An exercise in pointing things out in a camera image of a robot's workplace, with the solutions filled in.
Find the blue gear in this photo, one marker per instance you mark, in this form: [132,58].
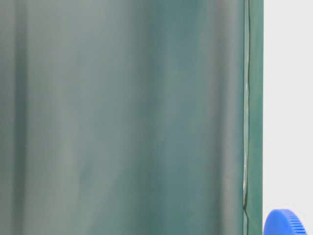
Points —
[283,222]

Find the green backdrop panel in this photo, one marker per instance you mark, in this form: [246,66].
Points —
[131,117]

